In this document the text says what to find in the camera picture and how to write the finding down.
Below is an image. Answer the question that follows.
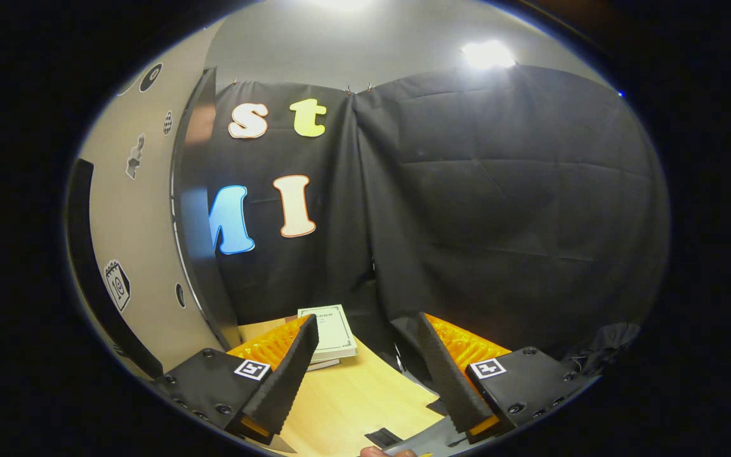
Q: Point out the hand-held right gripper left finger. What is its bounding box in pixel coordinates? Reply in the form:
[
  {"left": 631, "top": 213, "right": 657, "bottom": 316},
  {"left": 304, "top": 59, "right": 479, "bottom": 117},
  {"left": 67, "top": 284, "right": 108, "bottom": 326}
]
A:
[{"left": 153, "top": 314, "right": 320, "bottom": 445}]

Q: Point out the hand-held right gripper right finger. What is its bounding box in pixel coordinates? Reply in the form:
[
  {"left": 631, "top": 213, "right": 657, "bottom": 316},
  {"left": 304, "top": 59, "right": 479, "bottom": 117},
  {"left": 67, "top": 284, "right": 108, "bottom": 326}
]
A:
[{"left": 418, "top": 312, "right": 598, "bottom": 445}]

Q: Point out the white cabinet door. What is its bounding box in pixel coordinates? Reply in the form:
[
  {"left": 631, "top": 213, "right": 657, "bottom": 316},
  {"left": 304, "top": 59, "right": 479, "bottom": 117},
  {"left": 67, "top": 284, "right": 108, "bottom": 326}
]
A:
[{"left": 64, "top": 19, "right": 227, "bottom": 381}]

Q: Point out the brown book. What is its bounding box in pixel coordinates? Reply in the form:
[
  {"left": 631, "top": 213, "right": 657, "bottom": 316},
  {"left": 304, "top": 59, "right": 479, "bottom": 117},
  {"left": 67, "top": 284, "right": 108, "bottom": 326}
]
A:
[{"left": 286, "top": 314, "right": 341, "bottom": 372}]

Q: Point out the pale green book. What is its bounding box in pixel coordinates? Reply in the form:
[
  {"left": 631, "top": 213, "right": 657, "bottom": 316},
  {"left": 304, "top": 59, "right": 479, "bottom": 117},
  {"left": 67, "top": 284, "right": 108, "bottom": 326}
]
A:
[{"left": 297, "top": 304, "right": 359, "bottom": 364}]

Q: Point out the black backdrop cloth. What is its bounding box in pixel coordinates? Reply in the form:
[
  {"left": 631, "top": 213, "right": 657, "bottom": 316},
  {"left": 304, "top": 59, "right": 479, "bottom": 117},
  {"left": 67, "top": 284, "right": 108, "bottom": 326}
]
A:
[{"left": 204, "top": 63, "right": 671, "bottom": 381}]

